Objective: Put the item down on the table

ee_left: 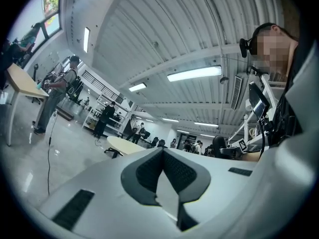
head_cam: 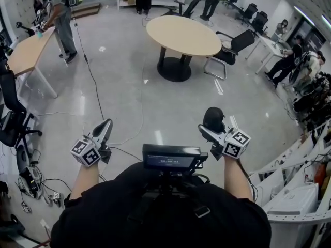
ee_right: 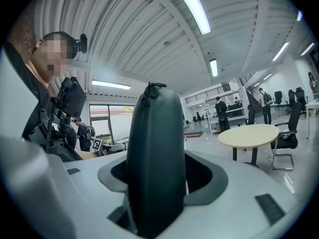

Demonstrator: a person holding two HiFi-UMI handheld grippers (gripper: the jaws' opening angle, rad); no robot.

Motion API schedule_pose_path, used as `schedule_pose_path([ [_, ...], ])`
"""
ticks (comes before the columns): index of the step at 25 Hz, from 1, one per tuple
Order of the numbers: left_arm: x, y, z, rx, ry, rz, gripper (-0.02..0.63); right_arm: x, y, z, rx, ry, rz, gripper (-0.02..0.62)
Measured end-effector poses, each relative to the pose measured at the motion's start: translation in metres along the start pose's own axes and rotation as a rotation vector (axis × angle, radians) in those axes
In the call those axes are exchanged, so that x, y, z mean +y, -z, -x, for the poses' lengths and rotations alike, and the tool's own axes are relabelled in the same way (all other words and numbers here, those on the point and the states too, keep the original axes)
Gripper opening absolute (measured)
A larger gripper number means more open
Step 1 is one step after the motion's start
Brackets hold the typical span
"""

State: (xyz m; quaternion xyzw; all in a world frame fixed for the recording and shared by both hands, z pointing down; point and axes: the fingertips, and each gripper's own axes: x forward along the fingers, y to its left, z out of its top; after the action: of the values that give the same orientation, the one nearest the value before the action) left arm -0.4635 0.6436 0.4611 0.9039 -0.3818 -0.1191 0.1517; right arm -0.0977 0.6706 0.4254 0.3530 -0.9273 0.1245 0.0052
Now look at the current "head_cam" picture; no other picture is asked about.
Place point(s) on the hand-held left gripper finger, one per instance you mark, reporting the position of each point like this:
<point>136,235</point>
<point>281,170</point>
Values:
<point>96,127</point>
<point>108,134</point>

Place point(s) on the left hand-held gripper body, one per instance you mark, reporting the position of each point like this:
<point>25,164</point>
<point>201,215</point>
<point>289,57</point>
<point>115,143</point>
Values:
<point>86,152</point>

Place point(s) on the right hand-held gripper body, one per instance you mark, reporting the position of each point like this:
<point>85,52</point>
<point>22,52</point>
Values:
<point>236,143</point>

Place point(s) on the dark zippered hard case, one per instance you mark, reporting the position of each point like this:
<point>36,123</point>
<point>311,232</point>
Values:
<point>213,117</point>

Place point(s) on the person's left forearm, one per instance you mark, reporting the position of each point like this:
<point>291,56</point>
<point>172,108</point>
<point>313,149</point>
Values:
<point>85,179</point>

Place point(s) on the person's right forearm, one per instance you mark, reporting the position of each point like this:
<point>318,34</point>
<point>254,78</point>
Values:
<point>236,179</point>

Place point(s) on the black chest-mounted monitor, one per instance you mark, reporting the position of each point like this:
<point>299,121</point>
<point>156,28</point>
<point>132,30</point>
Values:
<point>170,160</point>

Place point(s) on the black chest harness rig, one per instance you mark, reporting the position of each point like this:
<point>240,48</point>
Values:
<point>175,182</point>

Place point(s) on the white storage rack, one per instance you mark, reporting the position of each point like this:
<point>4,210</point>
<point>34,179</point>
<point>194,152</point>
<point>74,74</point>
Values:
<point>292,203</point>

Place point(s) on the black mesh cantilever chair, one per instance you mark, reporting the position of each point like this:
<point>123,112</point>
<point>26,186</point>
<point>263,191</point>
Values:
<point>238,46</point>

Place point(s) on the pile of black equipment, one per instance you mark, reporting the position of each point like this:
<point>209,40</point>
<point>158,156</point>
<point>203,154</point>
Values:
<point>315,105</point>

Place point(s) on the white desk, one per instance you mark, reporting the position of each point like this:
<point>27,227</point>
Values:
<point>269,46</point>

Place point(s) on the person's black shirt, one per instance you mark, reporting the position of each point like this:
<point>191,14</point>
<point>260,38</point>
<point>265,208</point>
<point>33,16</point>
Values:
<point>160,221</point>

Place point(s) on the rectangular wooden desk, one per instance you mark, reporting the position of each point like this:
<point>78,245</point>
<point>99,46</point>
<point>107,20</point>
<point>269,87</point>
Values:
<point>28,53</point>

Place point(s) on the round beige table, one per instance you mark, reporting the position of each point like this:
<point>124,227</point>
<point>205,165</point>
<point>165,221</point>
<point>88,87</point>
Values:
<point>181,35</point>

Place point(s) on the wooden platform step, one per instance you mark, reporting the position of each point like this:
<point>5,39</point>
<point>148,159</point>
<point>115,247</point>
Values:
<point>86,9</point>

